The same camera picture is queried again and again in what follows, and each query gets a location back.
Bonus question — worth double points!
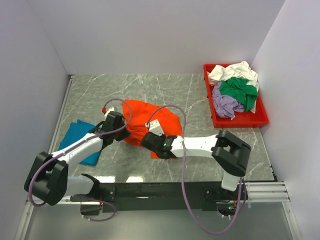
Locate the folded blue t-shirt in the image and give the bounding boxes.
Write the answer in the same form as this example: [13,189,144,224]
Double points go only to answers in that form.
[57,119,101,167]

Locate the green t-shirt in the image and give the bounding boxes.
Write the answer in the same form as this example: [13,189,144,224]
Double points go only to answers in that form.
[220,77,258,112]

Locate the lilac t-shirt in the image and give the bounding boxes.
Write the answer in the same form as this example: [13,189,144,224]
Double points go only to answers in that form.
[212,82,245,120]

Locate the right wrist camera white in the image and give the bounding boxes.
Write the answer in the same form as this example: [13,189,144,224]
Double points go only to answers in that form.
[145,119,165,136]

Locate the orange t-shirt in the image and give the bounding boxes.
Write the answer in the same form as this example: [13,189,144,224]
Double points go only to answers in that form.
[122,99,182,159]

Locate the red plastic bin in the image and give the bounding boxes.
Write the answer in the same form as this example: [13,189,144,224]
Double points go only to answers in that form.
[203,63,269,128]

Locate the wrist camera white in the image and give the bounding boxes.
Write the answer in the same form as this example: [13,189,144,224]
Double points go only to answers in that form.
[101,106,117,118]
[145,119,165,136]

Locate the aluminium rail frame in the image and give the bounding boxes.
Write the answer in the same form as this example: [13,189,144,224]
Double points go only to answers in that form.
[15,73,300,240]

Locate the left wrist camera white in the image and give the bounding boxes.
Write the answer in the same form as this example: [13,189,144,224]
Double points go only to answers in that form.
[101,106,117,118]

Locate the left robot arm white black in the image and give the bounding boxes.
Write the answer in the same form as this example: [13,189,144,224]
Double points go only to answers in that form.
[24,110,129,206]

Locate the black base beam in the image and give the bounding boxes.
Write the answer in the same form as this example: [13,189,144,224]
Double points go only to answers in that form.
[69,174,248,219]

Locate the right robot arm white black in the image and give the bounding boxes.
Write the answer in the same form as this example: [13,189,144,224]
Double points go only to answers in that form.
[141,130,252,200]

